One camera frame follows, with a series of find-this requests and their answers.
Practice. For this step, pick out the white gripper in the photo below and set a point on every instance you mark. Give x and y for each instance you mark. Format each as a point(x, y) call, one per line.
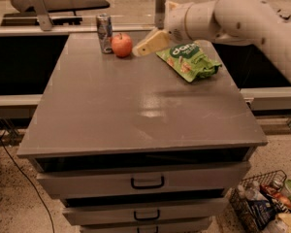
point(176, 22)

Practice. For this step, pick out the red apple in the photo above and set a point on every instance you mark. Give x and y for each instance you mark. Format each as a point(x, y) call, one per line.
point(122, 44)

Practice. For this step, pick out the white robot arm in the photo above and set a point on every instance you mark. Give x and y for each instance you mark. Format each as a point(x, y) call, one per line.
point(229, 22)

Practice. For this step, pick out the silver redbull can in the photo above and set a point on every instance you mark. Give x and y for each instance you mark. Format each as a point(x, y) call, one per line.
point(105, 32)

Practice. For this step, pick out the green snack bag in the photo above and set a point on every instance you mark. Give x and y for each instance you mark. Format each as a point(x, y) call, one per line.
point(189, 61)

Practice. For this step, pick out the grey drawer cabinet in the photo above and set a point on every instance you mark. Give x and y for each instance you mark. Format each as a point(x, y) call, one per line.
point(101, 112)

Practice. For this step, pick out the clear plastic water bottle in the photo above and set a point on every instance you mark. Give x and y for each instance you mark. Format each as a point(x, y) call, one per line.
point(251, 193)

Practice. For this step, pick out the red snack packet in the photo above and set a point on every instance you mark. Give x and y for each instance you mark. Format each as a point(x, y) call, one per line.
point(276, 195)

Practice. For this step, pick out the middle metal bracket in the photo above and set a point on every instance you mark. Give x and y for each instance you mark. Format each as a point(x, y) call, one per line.
point(159, 13)

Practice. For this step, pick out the metal bracket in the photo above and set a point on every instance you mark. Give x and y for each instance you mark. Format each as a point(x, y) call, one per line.
point(159, 13)
point(42, 14)

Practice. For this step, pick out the left metal bracket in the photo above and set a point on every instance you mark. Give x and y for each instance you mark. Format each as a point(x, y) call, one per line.
point(42, 14)

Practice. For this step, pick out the top drawer with black handle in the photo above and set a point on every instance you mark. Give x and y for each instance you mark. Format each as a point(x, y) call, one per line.
point(142, 180)

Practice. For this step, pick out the drawer with black handle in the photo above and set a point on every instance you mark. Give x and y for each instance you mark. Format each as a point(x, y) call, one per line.
point(182, 226)
point(144, 212)
point(142, 180)

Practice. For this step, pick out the middle drawer with black handle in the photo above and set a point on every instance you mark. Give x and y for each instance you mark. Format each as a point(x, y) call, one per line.
point(144, 212)

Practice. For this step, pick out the black wire basket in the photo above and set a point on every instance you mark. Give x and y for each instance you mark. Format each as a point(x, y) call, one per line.
point(255, 215)

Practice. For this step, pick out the bottom drawer with black handle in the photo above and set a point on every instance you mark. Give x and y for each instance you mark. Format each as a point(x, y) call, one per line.
point(182, 226)

